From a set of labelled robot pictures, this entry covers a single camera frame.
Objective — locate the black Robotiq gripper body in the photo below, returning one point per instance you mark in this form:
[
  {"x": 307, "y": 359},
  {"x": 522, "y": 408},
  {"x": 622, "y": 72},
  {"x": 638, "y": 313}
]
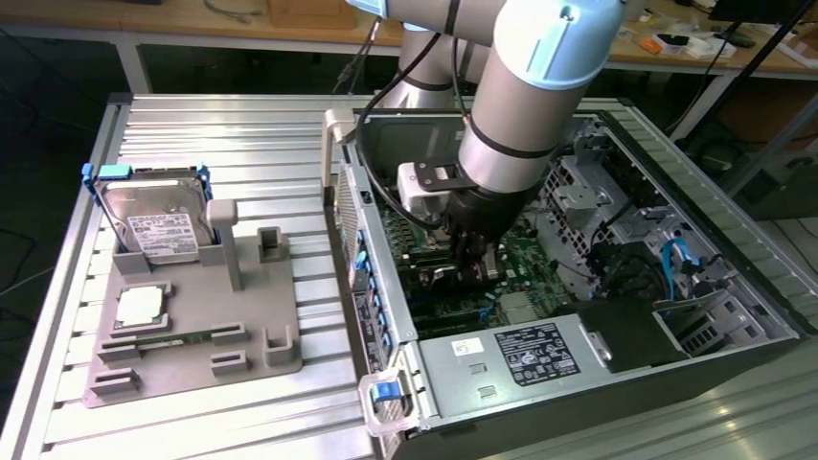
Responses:
[{"x": 488, "y": 211}]

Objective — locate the black graphics card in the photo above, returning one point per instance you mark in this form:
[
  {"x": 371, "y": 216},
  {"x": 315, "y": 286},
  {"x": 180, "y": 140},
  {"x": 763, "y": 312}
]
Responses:
[{"x": 447, "y": 279}]

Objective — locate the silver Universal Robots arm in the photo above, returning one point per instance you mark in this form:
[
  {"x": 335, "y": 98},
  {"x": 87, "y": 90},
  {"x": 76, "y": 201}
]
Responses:
[{"x": 511, "y": 96}]

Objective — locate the green motherboard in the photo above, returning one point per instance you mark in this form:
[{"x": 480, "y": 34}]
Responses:
[{"x": 534, "y": 270}]

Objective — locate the silver chipset heat sink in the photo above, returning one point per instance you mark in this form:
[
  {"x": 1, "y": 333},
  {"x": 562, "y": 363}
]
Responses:
[{"x": 519, "y": 307}]

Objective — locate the metal disk bay cage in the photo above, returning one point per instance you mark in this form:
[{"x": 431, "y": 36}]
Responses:
[{"x": 582, "y": 201}]

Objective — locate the blue card retainer clips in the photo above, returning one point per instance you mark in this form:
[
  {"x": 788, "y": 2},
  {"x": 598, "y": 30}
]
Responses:
[{"x": 373, "y": 297}]

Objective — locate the grey power supply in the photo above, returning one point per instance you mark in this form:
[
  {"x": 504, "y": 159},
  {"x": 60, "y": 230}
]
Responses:
[{"x": 466, "y": 378}]

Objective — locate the open black PC case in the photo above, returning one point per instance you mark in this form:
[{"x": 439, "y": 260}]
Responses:
[{"x": 690, "y": 393}]

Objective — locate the orange small object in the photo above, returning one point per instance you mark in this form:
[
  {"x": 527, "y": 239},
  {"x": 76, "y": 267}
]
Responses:
[{"x": 651, "y": 44}]

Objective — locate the grey parts rack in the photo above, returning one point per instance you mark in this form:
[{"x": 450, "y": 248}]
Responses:
[{"x": 191, "y": 306}]

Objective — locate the black box device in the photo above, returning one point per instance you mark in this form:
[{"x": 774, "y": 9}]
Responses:
[{"x": 779, "y": 187}]

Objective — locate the silver hard disk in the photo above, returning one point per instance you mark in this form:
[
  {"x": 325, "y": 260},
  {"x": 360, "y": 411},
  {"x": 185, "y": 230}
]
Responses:
[{"x": 160, "y": 220}]

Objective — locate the green RAM stick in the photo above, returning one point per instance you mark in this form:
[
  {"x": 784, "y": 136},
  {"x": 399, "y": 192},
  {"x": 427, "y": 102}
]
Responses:
[{"x": 169, "y": 340}]

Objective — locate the silver CPU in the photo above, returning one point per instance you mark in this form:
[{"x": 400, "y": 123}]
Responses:
[{"x": 140, "y": 306}]

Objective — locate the black slanted pole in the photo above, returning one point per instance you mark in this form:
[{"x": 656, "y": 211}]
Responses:
[{"x": 760, "y": 52}]

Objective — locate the blue disk caddy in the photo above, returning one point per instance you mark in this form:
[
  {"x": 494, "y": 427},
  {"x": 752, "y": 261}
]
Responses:
[{"x": 113, "y": 171}]

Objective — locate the black monitor with stand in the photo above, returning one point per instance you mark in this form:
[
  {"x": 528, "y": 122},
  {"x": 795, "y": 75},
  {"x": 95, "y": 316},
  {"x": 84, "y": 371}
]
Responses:
[{"x": 760, "y": 9}]

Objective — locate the wooden desk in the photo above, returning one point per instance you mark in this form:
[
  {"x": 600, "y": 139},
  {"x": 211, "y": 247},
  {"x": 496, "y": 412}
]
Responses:
[{"x": 191, "y": 24}]

